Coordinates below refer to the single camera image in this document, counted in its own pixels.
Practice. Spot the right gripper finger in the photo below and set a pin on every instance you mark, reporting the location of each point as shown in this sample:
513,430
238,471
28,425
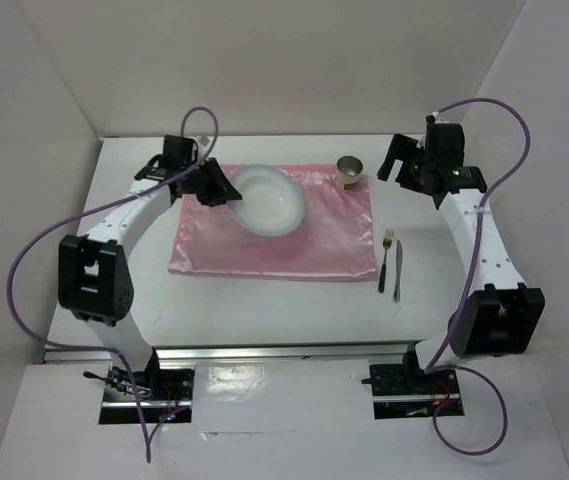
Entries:
406,175
397,151

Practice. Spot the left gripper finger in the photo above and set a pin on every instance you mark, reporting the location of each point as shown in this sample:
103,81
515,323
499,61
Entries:
216,181
211,199

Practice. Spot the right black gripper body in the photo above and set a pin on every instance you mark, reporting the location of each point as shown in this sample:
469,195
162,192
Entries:
424,162

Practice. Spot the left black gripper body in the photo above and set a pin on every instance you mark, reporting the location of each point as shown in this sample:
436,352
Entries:
197,181

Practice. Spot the white round plate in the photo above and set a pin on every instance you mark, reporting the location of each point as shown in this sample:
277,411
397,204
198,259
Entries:
272,203

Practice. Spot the small metal cup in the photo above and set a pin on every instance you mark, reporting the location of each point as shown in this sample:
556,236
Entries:
348,173

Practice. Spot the pink rose satin cloth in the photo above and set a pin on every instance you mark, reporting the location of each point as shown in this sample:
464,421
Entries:
334,242

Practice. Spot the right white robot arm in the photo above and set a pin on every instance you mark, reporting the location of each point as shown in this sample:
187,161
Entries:
500,312

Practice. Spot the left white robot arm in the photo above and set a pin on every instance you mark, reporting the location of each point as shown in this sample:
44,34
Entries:
94,281

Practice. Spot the silver table knife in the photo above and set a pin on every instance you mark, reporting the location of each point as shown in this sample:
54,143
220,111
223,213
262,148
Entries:
398,272

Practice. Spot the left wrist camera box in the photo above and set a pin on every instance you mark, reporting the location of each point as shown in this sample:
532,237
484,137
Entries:
203,141

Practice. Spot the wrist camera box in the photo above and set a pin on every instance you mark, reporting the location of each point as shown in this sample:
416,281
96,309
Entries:
435,118
203,141

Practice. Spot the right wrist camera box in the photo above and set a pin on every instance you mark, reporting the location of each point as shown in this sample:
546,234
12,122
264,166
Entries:
435,118

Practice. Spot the gold fork dark handle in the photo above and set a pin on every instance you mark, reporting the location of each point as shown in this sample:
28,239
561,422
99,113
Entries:
387,243

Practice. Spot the aluminium front rail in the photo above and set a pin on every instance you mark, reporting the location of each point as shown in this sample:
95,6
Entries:
277,352

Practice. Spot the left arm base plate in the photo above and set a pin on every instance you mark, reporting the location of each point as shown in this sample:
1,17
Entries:
169,398

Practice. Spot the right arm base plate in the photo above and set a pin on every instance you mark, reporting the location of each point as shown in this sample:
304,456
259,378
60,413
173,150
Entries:
402,390

